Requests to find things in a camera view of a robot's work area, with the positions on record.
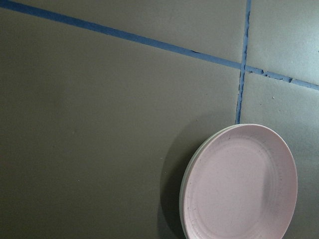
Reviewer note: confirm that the pink plate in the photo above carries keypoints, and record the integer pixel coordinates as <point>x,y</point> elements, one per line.
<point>244,185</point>

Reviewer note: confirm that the cream plate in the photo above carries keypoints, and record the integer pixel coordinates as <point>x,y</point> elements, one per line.
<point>187,173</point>

